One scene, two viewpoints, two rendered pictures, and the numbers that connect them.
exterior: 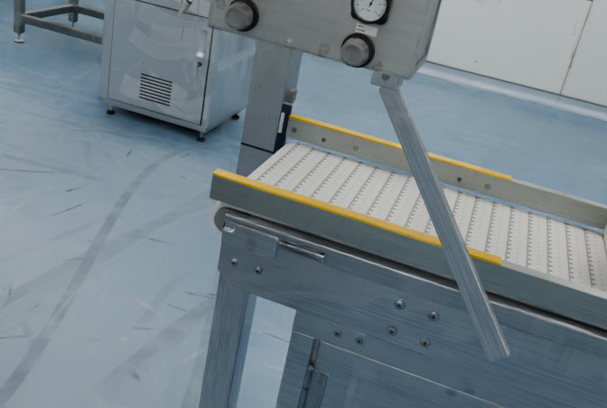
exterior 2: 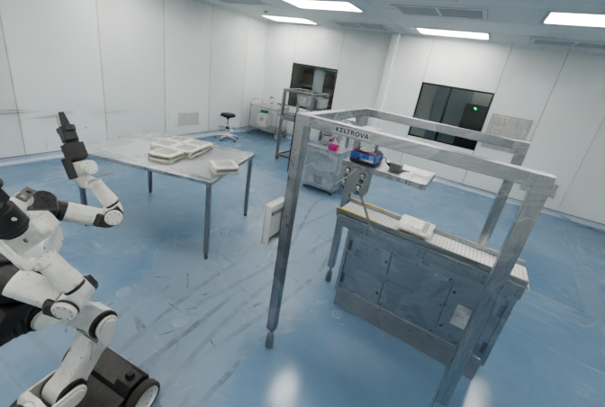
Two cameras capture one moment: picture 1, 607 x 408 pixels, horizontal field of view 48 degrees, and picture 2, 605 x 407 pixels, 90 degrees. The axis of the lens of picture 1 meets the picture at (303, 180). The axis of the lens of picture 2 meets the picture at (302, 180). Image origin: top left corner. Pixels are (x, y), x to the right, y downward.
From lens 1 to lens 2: 165 cm
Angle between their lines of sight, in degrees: 14
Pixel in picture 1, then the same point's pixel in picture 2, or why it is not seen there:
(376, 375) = (360, 240)
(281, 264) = (346, 221)
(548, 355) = (383, 236)
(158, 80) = (319, 176)
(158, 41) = (320, 166)
